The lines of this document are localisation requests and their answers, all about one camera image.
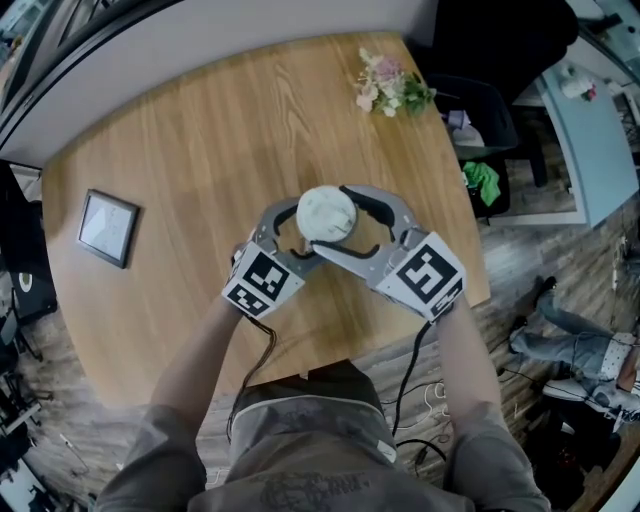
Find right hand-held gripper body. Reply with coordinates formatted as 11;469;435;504
367;225;468;324

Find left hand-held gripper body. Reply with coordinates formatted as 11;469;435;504
221;224;307;321

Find white round plastic lid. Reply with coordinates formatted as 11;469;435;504
295;183;359;242

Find person's right forearm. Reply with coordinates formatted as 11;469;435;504
433;298;504;441

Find person's left forearm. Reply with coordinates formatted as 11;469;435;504
149;294;274;421

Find green cloth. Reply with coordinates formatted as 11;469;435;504
460;159;502;209

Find white crumpled bag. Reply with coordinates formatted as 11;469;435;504
446;108;485;147

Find person's dark trousers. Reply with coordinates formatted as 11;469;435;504
239;358;384;401

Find pink flower bouquet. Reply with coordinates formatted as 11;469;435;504
353;47;438;119

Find black storage bin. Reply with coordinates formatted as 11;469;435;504
424;73;521;221

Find person's grey shirt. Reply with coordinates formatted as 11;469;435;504
94;387;551;512

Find long pale table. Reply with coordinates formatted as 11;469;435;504
537;59;640;230

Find thin dark gripper cable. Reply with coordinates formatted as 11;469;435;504
225;315;279;447

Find thick black gripper cable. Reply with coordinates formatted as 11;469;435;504
389;319;449;474

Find white floor cable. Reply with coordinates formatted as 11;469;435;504
422;379;454;426

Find black picture frame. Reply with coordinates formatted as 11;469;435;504
75;188;142;270

